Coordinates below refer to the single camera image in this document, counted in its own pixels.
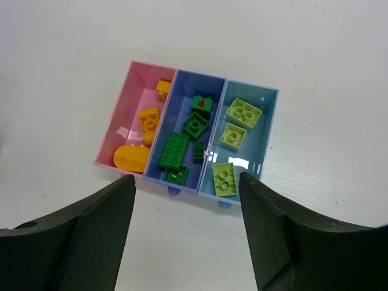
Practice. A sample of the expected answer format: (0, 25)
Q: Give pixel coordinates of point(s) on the purple-blue container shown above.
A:
(185, 86)

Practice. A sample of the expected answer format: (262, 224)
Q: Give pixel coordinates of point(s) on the small orange lego brick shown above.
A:
(163, 88)

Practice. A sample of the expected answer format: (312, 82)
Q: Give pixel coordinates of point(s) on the light blue container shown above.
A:
(251, 156)

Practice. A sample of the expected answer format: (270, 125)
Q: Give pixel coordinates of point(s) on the dark green lego brick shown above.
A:
(195, 125)

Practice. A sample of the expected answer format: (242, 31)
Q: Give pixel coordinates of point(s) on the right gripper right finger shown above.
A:
(295, 248)

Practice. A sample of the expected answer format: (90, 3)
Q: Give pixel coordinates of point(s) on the small light green lego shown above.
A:
(233, 136)

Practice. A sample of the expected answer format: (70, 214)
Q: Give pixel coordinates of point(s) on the light green large lego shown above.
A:
(243, 113)

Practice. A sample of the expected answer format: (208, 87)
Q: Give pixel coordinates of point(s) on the orange rounded lego brick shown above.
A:
(132, 158)

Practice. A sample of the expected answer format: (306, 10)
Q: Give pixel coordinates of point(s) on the light green two-stud lego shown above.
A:
(225, 180)

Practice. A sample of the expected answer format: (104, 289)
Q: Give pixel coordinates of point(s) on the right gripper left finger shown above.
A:
(78, 247)

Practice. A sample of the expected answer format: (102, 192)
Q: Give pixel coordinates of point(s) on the dark green sloped lego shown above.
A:
(177, 177)

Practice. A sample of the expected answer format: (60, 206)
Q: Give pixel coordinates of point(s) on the small narrow green lego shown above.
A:
(198, 152)

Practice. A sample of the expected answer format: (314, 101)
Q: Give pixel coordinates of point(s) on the green lego with red print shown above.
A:
(202, 106)

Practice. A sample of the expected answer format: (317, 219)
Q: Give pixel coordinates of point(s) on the orange square lego brick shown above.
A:
(149, 121)

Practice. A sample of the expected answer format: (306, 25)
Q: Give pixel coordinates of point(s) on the long dark green lego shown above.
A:
(174, 151)

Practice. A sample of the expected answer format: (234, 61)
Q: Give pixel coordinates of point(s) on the pink container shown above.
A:
(138, 93)

